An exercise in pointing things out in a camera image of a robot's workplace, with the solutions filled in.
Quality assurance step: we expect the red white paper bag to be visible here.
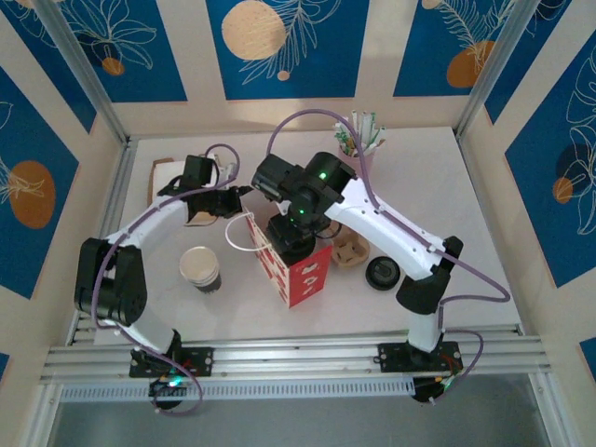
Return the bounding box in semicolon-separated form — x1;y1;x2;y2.
224;211;334;309

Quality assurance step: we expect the brown pulp cup carrier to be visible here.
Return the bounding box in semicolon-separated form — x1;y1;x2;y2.
331;232;373;270

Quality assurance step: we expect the pink straw holder cup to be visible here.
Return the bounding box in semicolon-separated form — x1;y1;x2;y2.
337;143;376;174

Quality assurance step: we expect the green white wrapped straw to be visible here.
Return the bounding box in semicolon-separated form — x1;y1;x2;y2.
366;125;387;155
332;121;358;153

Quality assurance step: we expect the brown cardboard napkin tray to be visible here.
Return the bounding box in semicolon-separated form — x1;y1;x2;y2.
147;157;220;228

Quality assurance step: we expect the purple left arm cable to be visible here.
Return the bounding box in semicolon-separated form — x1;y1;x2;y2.
90;142;241;416

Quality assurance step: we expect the aluminium front rail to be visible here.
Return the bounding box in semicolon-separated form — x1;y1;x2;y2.
39;325;555;390

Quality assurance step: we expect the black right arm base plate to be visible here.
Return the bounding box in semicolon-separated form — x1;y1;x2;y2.
377;342;463;373

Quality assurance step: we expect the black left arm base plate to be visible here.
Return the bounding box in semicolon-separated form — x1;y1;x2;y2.
129;346;215;379

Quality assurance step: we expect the grey slotted cable duct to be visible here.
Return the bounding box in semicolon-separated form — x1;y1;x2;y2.
58;375;415;402

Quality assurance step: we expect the aluminium frame post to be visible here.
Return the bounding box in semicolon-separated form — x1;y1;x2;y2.
33;0;131;145
454;0;536;141

